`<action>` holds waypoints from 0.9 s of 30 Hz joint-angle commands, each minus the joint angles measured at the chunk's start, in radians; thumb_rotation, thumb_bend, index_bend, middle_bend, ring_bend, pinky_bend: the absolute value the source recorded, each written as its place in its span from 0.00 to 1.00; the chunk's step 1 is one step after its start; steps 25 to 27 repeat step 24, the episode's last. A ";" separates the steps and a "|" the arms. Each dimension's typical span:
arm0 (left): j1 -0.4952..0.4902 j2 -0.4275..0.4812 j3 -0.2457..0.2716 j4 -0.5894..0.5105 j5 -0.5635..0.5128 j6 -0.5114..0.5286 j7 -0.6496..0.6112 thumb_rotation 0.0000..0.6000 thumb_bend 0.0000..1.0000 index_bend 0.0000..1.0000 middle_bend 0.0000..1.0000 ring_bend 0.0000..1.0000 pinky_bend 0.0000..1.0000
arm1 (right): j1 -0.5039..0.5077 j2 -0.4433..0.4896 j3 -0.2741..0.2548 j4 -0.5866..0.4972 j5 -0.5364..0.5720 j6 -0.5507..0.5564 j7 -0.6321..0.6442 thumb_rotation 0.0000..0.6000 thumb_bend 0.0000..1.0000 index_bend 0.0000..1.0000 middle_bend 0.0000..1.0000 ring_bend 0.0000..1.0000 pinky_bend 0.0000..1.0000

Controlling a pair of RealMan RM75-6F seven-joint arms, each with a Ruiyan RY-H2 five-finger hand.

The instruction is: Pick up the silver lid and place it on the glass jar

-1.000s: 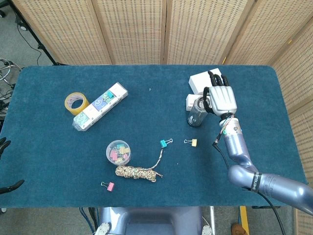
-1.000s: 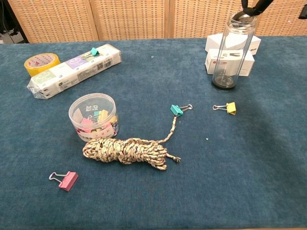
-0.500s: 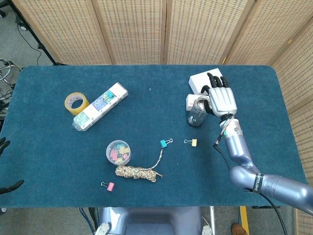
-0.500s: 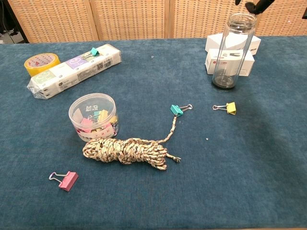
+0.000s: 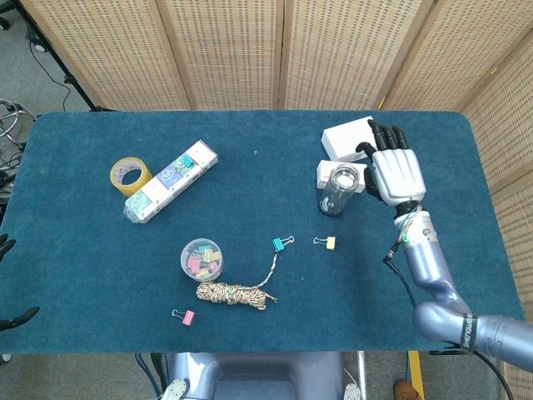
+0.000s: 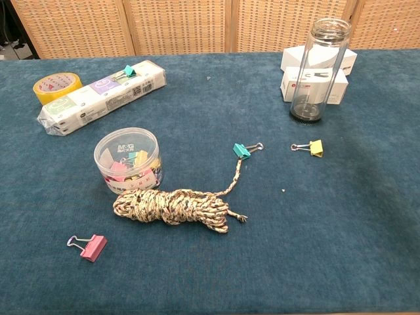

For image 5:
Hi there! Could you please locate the small teal binder clip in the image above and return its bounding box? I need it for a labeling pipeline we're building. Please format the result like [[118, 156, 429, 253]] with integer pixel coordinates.
[[173, 154, 197, 173]]

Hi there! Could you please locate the coiled camouflage rope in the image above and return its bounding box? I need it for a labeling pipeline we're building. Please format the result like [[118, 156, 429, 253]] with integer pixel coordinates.
[[196, 249, 279, 313]]

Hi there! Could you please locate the clear round clip container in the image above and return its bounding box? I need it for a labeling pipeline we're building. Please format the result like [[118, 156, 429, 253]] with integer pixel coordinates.
[[180, 237, 225, 279]]

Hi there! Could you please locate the grey-blue robot torso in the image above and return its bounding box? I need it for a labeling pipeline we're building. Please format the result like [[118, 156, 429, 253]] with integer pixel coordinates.
[[160, 352, 363, 400]]

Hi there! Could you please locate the chrome metal frame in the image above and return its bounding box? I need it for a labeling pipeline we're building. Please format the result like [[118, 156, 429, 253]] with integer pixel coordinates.
[[0, 98, 34, 197]]

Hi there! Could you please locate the blue table cloth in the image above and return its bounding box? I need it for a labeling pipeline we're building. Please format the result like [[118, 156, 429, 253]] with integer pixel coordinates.
[[0, 108, 526, 355]]

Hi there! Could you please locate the clear glass jar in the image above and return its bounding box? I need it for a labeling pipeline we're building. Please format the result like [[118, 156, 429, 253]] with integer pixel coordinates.
[[319, 163, 361, 218]]

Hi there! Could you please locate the black printed strap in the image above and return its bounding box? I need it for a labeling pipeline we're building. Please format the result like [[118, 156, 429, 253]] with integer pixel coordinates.
[[456, 312, 480, 351]]

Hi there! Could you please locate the white box with red print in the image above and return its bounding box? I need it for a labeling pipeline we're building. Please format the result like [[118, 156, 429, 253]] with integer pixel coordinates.
[[316, 159, 369, 193]]

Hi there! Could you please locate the brown shoe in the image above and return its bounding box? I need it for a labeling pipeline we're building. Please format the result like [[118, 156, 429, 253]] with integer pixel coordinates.
[[393, 377, 422, 400]]

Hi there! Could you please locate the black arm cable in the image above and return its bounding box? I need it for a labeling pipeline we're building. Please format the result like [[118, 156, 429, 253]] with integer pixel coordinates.
[[381, 245, 517, 400]]

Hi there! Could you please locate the woven rattan folding screen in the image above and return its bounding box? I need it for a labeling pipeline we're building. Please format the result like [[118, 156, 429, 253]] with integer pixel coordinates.
[[18, 0, 533, 400]]

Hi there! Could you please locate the pink binder clip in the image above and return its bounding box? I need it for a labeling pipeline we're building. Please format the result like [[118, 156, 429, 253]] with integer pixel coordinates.
[[172, 308, 197, 326]]

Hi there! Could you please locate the yellow bar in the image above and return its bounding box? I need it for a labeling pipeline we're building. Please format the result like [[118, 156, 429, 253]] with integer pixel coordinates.
[[407, 350, 425, 387]]

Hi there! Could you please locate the yellow tape roll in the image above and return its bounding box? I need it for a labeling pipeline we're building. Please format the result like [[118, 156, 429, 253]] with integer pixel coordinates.
[[109, 157, 153, 198]]

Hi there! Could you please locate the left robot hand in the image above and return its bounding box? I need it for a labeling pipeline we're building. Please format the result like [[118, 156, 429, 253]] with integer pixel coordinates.
[[0, 232, 41, 333]]

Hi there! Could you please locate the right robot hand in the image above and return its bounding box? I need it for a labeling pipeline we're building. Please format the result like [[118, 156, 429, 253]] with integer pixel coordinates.
[[353, 118, 429, 208]]

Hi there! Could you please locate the black stand leg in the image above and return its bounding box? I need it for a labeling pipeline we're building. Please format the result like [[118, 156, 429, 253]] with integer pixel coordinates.
[[24, 16, 116, 113]]

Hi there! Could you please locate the plain white box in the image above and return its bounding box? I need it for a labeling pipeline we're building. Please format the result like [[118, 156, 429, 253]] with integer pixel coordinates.
[[321, 116, 376, 163]]

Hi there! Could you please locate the long wrapped tissue pack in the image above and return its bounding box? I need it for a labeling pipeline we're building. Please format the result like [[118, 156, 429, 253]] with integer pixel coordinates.
[[123, 139, 219, 225]]

